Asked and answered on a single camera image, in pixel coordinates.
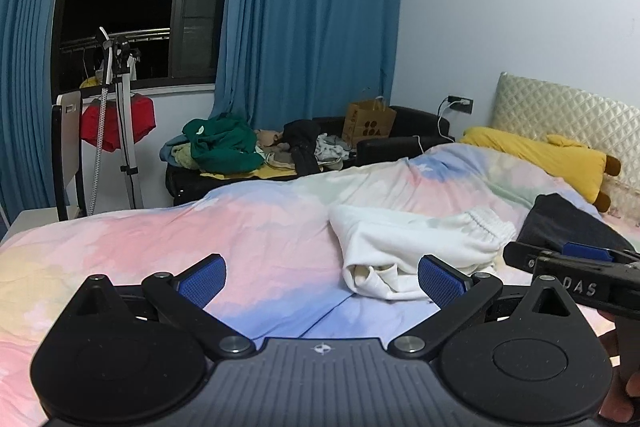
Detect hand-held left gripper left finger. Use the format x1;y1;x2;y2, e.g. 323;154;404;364
70;253;257;358

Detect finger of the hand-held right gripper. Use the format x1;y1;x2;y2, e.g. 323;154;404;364
562;243;640;265
502;241;563;280

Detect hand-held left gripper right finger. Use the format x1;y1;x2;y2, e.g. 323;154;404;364
387;253;576;358

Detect white pants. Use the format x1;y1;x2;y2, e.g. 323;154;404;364
327;204;518;303

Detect pile of mixed clothes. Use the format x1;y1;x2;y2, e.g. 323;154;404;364
160;139;202;171

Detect person's right hand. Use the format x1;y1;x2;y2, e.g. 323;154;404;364
597;313;640;423

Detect dark cloth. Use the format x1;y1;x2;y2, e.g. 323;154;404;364
517;193;639;254

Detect pastel bed duvet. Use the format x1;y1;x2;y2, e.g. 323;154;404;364
0;142;640;423

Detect yellow plush pillow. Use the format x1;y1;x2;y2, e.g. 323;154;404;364
459;126;622;214

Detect green garment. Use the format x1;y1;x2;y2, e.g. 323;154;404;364
181;113;266;175

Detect black sofa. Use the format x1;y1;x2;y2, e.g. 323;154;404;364
165;106;457;208

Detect quilted cream headboard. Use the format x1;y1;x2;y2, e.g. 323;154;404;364
489;71;640;229

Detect tan cloth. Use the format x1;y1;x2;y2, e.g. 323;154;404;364
255;129;289;148

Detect black garment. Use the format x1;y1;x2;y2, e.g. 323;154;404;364
283;119;324;176

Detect silver steamer stand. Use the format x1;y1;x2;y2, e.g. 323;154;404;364
112;34;142;210

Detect brown paper bag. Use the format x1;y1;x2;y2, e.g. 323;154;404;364
344;88;397;152

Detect white patterned cloth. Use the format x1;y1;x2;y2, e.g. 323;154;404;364
315;133;357;164

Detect red garment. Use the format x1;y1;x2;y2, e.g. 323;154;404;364
80;93;157;152

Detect white side table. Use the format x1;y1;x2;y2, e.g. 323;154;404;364
0;207;63;249

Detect metal balcony railing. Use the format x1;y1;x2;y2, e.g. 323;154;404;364
60;28;172;54

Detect white charger cable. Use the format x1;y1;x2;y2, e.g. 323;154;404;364
411;97;459;156

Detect bedside wall socket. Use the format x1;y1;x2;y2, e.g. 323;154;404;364
447;95;474;116

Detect garment steamer hose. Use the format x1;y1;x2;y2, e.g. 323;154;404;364
86;27;115;218

